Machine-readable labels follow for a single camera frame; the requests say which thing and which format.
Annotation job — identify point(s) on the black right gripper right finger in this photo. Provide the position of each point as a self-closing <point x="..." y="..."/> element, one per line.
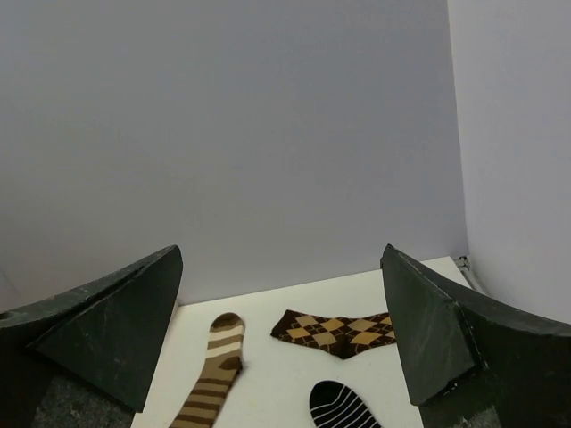
<point x="472" y="361"/>

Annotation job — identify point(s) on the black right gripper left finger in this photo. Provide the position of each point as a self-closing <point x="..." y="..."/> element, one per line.
<point x="86" y="357"/>

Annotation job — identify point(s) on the tan brown striped sock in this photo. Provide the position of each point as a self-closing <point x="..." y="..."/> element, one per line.
<point x="222" y="366"/>

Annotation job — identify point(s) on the brown argyle sock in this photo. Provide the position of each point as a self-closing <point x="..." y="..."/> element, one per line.
<point x="341" y="337"/>

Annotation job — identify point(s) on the black white striped sock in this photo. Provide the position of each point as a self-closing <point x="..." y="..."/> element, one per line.
<point x="335" y="405"/>

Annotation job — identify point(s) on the aluminium rail frame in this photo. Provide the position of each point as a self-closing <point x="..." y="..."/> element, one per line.
<point x="463" y="266"/>

